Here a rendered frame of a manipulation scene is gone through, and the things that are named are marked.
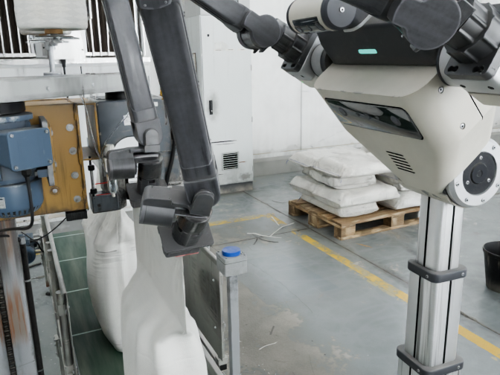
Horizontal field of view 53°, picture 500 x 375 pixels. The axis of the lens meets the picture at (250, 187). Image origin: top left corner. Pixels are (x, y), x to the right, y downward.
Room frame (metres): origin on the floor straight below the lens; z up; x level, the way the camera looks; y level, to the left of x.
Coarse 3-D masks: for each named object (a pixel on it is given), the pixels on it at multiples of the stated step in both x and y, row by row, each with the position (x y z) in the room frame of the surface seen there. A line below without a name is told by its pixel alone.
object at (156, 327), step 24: (144, 240) 1.29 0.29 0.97; (144, 264) 1.32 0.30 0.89; (168, 264) 1.07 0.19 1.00; (144, 288) 1.24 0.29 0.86; (168, 288) 1.08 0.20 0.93; (144, 312) 1.15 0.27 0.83; (168, 312) 1.07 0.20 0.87; (144, 336) 1.08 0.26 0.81; (168, 336) 1.03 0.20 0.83; (192, 336) 1.07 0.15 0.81; (144, 360) 1.06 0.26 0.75; (168, 360) 1.03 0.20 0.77; (192, 360) 1.05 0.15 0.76
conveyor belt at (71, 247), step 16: (64, 240) 2.90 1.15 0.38; (80, 240) 2.89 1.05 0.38; (64, 256) 2.65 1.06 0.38; (80, 256) 2.64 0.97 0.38; (64, 272) 2.42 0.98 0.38; (80, 272) 2.42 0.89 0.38; (80, 288) 2.23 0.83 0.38; (80, 304) 2.07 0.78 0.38; (80, 320) 1.92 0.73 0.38; (96, 320) 1.92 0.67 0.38; (80, 336) 1.79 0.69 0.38; (96, 336) 1.79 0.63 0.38; (80, 352) 1.68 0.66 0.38; (96, 352) 1.68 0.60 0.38; (112, 352) 1.68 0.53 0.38; (80, 368) 1.58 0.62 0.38; (96, 368) 1.58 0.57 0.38; (112, 368) 1.58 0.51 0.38
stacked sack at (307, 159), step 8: (304, 152) 4.46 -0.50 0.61; (312, 152) 4.40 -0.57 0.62; (320, 152) 4.40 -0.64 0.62; (328, 152) 4.40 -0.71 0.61; (336, 152) 4.38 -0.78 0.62; (344, 152) 4.36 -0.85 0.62; (352, 152) 4.37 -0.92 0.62; (360, 152) 4.42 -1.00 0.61; (296, 160) 4.40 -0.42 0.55; (304, 160) 4.29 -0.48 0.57; (312, 160) 4.20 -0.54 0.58; (312, 168) 4.19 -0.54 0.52
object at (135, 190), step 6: (138, 180) 1.18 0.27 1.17; (144, 180) 1.17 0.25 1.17; (156, 180) 1.18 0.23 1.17; (162, 180) 1.26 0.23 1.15; (126, 186) 1.21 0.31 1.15; (132, 186) 1.22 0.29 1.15; (138, 186) 1.19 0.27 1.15; (144, 186) 1.18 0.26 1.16; (162, 186) 1.24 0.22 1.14; (132, 192) 1.20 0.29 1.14; (138, 192) 1.20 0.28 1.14; (132, 198) 1.18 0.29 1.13; (138, 198) 1.18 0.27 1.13
